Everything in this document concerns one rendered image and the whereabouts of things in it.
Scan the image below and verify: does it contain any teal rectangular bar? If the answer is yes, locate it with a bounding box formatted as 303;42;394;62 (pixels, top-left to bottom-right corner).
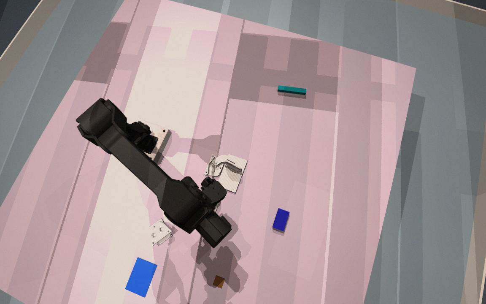
278;85;306;95

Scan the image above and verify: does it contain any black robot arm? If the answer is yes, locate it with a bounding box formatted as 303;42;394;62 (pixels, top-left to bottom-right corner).
76;98;232;248

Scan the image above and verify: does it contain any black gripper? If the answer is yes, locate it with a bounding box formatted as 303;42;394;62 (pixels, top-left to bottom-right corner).
181;176;231;228

